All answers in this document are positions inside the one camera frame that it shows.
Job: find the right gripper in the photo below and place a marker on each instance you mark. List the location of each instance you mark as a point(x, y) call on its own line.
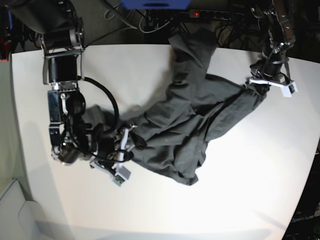
point(111, 150)

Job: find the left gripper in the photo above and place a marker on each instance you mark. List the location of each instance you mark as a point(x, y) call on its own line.
point(280, 80)

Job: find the dark grey t-shirt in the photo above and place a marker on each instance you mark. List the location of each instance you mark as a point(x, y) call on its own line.
point(198, 108)

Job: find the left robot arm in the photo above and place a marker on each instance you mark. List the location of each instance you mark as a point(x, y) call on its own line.
point(272, 67)

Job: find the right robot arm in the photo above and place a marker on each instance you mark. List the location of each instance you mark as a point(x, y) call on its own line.
point(61, 37)

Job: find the black power strip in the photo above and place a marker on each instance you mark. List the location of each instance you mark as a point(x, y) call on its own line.
point(215, 15)

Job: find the blue box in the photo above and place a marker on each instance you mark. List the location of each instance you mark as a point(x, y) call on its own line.
point(156, 4)

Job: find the white side table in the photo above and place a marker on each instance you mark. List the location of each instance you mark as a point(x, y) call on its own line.
point(21, 219)

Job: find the red clamp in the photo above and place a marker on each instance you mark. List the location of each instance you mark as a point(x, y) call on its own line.
point(4, 50)

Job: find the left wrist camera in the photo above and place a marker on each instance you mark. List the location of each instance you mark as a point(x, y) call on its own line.
point(288, 89)

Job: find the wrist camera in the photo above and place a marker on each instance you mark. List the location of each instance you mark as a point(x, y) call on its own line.
point(288, 89)
point(121, 175)

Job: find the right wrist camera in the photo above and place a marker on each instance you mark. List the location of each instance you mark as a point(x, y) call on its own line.
point(121, 175)

